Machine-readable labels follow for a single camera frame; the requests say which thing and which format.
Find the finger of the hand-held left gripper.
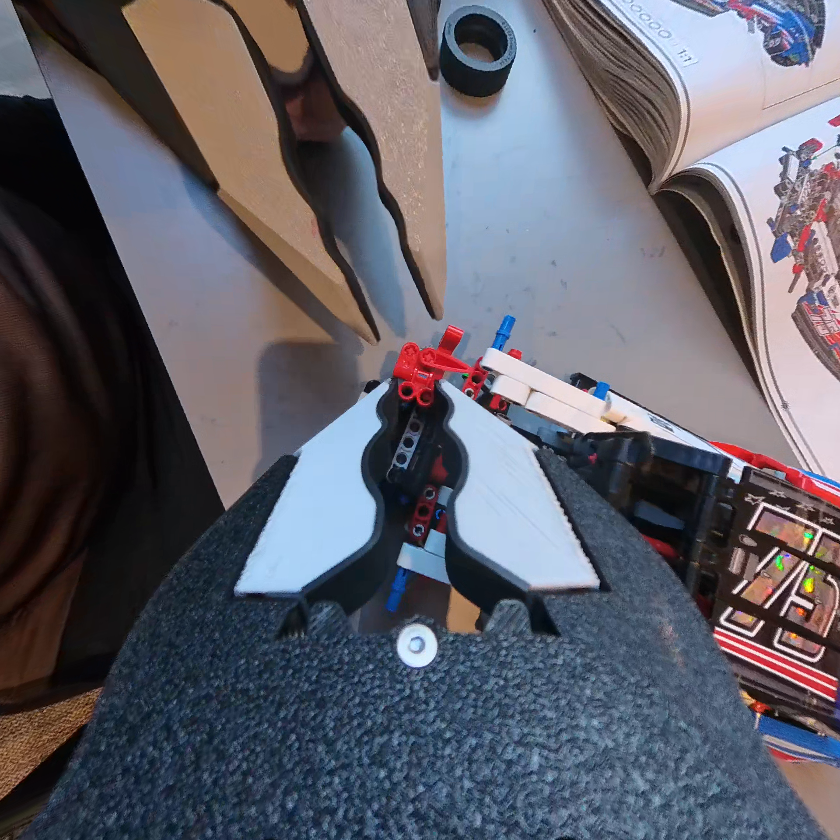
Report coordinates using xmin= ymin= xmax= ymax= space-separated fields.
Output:
xmin=121 ymin=0 xmax=382 ymax=345
xmin=295 ymin=0 xmax=448 ymax=321

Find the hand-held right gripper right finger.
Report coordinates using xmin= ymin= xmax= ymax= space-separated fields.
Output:
xmin=438 ymin=381 xmax=601 ymax=592

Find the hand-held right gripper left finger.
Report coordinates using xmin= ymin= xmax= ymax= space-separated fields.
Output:
xmin=234 ymin=381 xmax=393 ymax=599

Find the toy brick race car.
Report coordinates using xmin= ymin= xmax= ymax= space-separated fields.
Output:
xmin=361 ymin=315 xmax=840 ymax=769

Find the grey desk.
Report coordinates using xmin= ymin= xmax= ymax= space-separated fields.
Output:
xmin=20 ymin=0 xmax=840 ymax=840

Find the black rubber tyre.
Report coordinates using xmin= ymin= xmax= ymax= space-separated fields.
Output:
xmin=439 ymin=5 xmax=518 ymax=98

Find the person's brown shirt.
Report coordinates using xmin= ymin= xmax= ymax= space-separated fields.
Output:
xmin=0 ymin=187 xmax=142 ymax=637

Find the open instruction booklet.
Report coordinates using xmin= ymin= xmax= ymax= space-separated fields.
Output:
xmin=541 ymin=0 xmax=840 ymax=463

